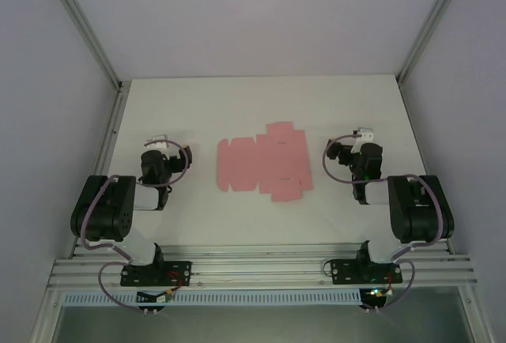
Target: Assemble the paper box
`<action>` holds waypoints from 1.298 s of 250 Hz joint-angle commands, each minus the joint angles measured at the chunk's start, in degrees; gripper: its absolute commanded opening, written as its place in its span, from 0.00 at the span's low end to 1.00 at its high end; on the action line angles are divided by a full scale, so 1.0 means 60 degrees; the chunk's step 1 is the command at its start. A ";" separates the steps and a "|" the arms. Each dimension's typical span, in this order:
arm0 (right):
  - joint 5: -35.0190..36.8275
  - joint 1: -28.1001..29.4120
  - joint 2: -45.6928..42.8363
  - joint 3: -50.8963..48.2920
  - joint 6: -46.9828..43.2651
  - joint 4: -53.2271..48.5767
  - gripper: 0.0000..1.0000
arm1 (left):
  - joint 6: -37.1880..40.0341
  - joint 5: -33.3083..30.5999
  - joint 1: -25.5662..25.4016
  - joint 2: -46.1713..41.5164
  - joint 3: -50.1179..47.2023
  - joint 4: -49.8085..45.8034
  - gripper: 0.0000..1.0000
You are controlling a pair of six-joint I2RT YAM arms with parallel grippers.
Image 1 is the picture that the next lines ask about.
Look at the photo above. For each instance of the pink paper box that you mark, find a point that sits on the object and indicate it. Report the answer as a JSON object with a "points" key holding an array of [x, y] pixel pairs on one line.
{"points": [[245, 165]]}

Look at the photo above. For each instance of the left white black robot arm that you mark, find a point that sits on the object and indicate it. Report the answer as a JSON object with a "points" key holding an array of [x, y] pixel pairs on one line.
{"points": [[103, 208]]}

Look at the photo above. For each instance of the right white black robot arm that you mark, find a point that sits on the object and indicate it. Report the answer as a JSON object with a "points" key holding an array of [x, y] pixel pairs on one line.
{"points": [[419, 208]]}

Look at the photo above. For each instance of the aluminium mounting rails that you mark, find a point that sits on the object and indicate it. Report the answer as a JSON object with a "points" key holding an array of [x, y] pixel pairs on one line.
{"points": [[257, 264]]}

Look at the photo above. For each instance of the left small controller board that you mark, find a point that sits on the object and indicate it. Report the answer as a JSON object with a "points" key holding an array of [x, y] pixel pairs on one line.
{"points": [[156, 298]]}

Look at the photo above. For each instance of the small controller board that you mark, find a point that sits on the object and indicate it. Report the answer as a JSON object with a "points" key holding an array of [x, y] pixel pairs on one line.
{"points": [[156, 298], [375, 297]]}

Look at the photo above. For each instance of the right small controller board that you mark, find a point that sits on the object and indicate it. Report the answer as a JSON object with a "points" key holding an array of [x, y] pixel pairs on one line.
{"points": [[375, 297]]}

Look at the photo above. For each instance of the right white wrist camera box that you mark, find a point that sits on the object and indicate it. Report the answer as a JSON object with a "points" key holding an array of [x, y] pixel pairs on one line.
{"points": [[365, 135]]}

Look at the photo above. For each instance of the left aluminium side rail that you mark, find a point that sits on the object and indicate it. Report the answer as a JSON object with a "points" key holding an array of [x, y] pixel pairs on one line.
{"points": [[114, 121]]}

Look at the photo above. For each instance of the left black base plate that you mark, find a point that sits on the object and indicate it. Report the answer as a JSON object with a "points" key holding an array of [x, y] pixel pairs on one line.
{"points": [[178, 270]]}

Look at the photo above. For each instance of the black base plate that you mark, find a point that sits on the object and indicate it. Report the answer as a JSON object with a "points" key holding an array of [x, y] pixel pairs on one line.
{"points": [[178, 270], [344, 274]]}

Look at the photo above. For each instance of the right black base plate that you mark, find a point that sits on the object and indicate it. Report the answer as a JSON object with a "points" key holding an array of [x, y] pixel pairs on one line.
{"points": [[344, 274]]}

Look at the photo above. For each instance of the right aluminium frame post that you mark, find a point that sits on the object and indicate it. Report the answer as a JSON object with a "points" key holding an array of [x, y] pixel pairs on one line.
{"points": [[431, 23]]}

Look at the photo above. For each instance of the aluminium frame post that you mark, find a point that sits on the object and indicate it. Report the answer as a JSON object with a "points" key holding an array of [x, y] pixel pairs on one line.
{"points": [[431, 23], [79, 23]]}

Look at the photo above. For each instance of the left aluminium frame post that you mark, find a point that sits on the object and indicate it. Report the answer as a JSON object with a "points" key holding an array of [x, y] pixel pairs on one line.
{"points": [[79, 23]]}

